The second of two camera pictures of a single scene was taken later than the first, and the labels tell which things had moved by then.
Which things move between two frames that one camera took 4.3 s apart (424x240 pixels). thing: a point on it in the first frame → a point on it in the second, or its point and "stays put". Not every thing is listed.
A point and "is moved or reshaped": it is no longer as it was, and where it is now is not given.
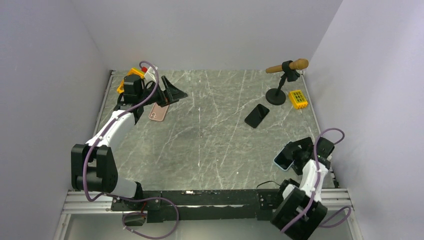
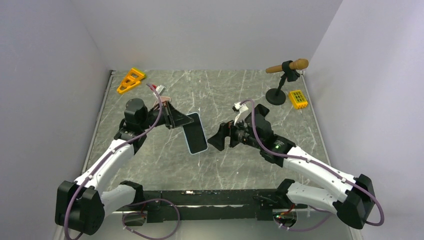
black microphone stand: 276,96 stays put
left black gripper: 171,94 → 175,117
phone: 285,159 is moved or reshaped
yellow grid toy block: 298,99 stays put
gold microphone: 298,64 stays put
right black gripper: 306,144 → 226,129
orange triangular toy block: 132,71 stays put
